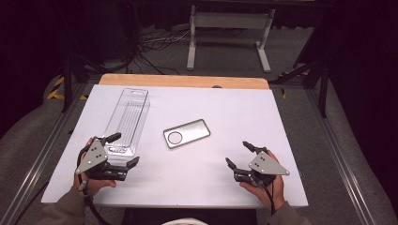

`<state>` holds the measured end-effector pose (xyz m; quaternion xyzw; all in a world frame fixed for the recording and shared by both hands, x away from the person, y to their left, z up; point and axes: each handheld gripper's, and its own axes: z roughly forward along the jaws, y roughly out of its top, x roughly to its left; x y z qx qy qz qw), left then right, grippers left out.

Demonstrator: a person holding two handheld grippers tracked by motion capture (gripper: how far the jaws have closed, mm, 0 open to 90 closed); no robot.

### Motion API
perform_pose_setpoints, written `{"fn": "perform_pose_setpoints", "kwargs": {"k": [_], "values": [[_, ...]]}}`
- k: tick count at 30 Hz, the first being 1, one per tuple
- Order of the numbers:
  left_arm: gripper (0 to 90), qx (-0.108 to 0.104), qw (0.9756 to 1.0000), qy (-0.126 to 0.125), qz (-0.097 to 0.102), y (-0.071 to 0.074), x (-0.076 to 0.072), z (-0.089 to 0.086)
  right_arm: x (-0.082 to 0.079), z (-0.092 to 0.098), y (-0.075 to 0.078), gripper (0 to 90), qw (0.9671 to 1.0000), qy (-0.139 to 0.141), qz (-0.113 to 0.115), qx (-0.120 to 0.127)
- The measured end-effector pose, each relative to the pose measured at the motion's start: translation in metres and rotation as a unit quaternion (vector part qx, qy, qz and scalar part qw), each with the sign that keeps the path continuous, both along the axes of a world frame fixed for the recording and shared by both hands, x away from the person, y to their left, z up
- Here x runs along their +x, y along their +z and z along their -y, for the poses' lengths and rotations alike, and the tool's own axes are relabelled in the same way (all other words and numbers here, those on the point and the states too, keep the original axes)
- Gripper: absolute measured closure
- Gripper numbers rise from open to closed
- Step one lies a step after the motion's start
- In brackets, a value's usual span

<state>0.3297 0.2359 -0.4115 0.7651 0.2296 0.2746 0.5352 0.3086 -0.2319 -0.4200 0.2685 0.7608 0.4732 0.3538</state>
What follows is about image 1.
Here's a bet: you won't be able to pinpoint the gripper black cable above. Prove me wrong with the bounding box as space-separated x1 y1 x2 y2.
76 146 111 225
259 182 277 217

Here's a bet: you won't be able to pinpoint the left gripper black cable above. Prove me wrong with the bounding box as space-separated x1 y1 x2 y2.
76 146 111 225

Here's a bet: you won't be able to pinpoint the metal floor rail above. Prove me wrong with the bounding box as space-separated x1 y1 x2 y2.
0 83 92 225
303 88 380 225

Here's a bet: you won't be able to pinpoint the yellow black floor tape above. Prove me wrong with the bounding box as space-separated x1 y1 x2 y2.
46 76 89 102

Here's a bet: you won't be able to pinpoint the black floor cables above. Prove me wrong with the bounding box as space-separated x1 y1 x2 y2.
134 24 192 76

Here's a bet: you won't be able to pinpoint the white metal stand frame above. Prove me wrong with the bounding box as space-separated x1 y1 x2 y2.
186 4 277 74

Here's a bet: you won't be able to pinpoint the black tripod stand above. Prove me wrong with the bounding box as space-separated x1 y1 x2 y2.
269 57 331 119
60 52 109 114

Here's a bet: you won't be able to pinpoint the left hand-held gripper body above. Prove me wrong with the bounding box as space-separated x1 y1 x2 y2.
75 136 130 182

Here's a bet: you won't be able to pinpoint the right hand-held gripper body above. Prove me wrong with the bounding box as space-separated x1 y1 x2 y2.
233 146 291 188

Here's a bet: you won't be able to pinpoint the clear plastic blister package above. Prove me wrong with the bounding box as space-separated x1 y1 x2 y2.
101 87 151 167

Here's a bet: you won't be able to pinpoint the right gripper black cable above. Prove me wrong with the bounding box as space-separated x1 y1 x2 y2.
259 182 277 217

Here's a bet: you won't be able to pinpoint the person's right hand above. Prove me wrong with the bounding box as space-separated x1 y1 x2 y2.
239 149 286 211

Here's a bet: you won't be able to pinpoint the person's left hand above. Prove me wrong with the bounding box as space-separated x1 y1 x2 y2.
72 138 117 198

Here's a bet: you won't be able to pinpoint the wooden table board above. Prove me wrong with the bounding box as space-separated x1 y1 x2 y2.
99 73 270 91

